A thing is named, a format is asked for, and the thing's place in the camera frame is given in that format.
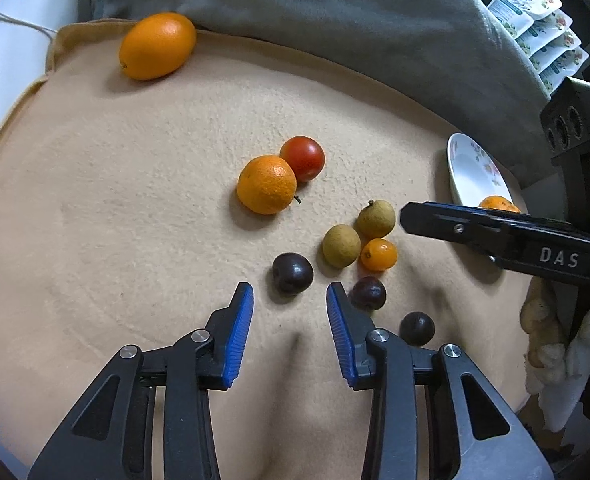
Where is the beige fleece blanket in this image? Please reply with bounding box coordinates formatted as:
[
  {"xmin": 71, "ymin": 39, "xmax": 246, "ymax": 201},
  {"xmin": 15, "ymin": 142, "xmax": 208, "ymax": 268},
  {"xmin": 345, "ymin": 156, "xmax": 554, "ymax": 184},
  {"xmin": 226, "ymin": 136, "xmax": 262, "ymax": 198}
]
[{"xmin": 0, "ymin": 19, "xmax": 536, "ymax": 480}]

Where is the grey blanket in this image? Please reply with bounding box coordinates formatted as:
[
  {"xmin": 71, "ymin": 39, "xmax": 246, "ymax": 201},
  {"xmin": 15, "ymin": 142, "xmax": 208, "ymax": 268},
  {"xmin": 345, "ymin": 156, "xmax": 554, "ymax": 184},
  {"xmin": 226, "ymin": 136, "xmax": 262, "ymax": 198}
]
[{"xmin": 90, "ymin": 0, "xmax": 552, "ymax": 186}]

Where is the white fuzzy cloth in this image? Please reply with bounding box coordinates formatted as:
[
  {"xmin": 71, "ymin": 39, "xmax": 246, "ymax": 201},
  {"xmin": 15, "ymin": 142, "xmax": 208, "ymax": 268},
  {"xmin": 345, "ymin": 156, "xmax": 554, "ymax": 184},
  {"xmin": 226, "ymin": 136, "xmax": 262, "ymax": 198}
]
[{"xmin": 520, "ymin": 280, "xmax": 590, "ymax": 433}]

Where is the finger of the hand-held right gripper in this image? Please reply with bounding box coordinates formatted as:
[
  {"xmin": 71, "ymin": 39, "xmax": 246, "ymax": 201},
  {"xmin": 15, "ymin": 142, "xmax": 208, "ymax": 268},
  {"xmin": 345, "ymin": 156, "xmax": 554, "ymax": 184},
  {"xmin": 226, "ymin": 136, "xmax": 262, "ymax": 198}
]
[{"xmin": 400, "ymin": 201, "xmax": 571, "ymax": 263}]

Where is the round orange with stem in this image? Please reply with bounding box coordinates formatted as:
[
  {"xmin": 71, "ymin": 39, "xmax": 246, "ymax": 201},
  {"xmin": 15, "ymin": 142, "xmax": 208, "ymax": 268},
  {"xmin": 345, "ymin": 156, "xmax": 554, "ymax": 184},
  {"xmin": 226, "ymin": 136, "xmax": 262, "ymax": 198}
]
[{"xmin": 237, "ymin": 155, "xmax": 298, "ymax": 215}]

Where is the white floral plate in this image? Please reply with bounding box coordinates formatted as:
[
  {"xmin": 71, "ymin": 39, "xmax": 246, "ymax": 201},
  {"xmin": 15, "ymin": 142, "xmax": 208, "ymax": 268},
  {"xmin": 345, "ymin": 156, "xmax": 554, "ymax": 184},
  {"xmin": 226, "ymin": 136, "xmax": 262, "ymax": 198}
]
[{"xmin": 446, "ymin": 132, "xmax": 528, "ymax": 213}]

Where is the brown longan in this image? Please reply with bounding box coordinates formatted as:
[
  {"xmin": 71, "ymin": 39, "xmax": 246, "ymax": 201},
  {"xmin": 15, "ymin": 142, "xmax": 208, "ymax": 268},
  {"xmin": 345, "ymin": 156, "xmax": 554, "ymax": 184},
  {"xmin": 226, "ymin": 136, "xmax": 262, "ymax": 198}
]
[
  {"xmin": 322, "ymin": 224, "xmax": 362, "ymax": 268},
  {"xmin": 357, "ymin": 200, "xmax": 396, "ymax": 240}
]

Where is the large oval orange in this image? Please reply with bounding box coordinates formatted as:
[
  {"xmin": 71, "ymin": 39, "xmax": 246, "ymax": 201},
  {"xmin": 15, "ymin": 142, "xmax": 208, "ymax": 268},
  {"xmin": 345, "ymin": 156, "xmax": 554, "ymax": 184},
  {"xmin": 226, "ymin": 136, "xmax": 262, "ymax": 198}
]
[{"xmin": 119, "ymin": 12, "xmax": 197, "ymax": 81}]

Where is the dark purple plum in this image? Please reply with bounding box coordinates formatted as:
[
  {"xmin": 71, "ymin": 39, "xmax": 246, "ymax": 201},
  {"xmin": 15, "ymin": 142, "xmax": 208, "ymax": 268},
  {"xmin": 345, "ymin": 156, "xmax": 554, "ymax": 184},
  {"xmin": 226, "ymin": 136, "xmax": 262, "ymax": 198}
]
[
  {"xmin": 349, "ymin": 276, "xmax": 387, "ymax": 312},
  {"xmin": 272, "ymin": 253, "xmax": 314, "ymax": 296},
  {"xmin": 399, "ymin": 311, "xmax": 435, "ymax": 347}
]

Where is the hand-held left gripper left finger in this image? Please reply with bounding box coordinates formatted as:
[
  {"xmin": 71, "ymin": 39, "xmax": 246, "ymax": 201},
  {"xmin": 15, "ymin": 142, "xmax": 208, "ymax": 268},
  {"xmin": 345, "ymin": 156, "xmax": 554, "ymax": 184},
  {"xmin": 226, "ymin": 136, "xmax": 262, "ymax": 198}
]
[{"xmin": 27, "ymin": 281, "xmax": 255, "ymax": 480}]

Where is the red tomato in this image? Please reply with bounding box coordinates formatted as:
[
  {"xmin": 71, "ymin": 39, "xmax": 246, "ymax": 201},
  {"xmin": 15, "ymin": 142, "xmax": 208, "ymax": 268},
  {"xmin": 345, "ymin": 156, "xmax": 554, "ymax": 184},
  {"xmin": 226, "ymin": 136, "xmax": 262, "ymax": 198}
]
[{"xmin": 279, "ymin": 136, "xmax": 326, "ymax": 184}]

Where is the small orange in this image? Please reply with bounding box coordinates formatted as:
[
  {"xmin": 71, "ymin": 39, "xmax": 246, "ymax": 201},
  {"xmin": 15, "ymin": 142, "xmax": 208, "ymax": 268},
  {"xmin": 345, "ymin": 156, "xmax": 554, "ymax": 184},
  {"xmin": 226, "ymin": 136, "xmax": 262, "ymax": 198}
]
[{"xmin": 478, "ymin": 196, "xmax": 522, "ymax": 213}]

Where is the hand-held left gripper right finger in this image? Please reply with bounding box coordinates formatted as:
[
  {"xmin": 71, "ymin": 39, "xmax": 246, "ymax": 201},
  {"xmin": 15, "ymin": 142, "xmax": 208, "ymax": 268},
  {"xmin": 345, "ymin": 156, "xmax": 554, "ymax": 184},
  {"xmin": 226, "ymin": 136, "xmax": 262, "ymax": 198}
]
[{"xmin": 326, "ymin": 281, "xmax": 556, "ymax": 480}]

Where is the small orange kumquat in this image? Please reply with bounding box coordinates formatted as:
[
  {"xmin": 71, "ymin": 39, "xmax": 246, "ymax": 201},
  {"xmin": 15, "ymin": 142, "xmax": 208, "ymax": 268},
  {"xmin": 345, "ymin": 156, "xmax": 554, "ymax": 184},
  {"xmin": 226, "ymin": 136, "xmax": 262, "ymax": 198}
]
[{"xmin": 359, "ymin": 238, "xmax": 399, "ymax": 273}]

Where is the white cable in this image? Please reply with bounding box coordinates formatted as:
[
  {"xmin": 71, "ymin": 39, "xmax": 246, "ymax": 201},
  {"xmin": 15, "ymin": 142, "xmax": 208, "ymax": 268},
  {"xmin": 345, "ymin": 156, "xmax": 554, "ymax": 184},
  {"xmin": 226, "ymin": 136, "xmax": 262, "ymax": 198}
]
[{"xmin": 0, "ymin": 10, "xmax": 58, "ymax": 41}]

